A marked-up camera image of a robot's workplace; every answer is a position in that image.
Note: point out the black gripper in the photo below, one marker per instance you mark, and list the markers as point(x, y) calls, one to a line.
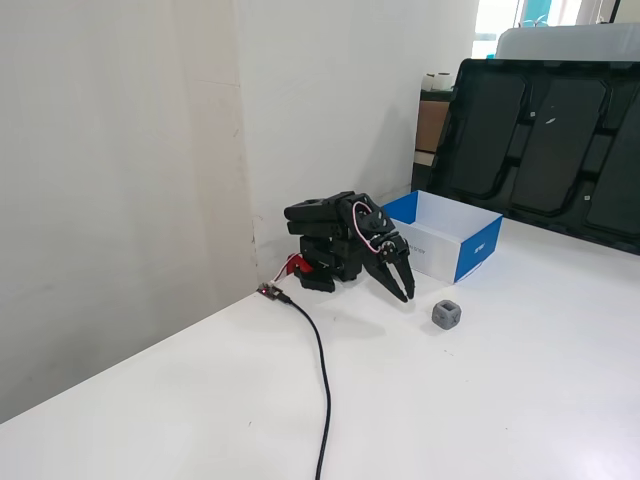
point(389, 253)

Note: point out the gray cube block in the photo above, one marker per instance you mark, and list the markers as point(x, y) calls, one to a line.
point(446, 316)

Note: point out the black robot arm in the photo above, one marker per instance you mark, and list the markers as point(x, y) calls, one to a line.
point(320, 250)

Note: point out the blue white cardboard box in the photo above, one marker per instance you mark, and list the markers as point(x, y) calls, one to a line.
point(435, 250)

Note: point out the brown cardboard box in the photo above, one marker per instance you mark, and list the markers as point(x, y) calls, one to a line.
point(430, 125)

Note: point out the red table clamp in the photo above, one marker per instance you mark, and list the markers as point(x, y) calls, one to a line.
point(296, 262)

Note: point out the dark shelf unit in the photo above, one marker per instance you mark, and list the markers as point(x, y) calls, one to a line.
point(422, 175)

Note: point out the small controller board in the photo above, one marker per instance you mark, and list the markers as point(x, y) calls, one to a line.
point(267, 291)

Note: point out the black plastic tray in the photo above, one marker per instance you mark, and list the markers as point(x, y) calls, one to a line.
point(500, 135)

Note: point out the white paper roll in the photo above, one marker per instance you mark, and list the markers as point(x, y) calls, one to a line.
point(430, 82)
point(445, 82)

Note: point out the window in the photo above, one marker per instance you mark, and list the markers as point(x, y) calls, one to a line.
point(500, 15)

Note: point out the translucent plastic storage bin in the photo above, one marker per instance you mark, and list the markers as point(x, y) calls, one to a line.
point(565, 42)

